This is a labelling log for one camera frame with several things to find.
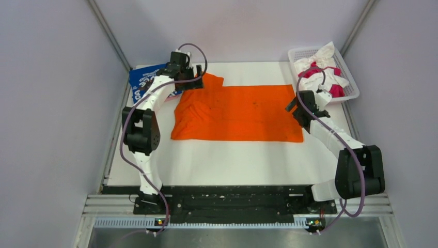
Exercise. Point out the white and pink crumpled t-shirt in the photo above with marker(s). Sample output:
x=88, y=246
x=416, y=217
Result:
x=320, y=72

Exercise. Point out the folded blue printed t-shirt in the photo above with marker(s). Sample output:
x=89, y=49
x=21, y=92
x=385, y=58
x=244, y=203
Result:
x=141, y=79

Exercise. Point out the orange t-shirt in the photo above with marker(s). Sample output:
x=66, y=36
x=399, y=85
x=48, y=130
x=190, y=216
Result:
x=253, y=113

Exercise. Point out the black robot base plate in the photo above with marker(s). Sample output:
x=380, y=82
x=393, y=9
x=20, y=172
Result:
x=229, y=205

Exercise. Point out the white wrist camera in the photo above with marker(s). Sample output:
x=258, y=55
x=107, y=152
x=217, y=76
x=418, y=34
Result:
x=187, y=55
x=322, y=99

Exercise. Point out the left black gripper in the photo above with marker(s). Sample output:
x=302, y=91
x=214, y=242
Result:
x=192, y=84

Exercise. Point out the folded pink t-shirt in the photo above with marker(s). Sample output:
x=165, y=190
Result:
x=173, y=97

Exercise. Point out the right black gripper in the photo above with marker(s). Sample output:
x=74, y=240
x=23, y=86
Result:
x=291, y=105

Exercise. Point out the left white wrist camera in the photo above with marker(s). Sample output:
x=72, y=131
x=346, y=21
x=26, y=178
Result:
x=187, y=55

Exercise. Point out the white plastic basket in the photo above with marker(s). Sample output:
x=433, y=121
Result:
x=351, y=91

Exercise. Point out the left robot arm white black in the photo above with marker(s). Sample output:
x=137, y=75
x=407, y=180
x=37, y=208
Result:
x=140, y=129

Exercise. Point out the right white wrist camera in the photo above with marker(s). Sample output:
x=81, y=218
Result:
x=322, y=99

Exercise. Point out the aluminium rail frame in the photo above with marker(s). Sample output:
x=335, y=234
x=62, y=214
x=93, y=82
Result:
x=117, y=211

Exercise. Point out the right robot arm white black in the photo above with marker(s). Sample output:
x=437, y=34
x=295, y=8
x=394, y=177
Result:
x=359, y=171

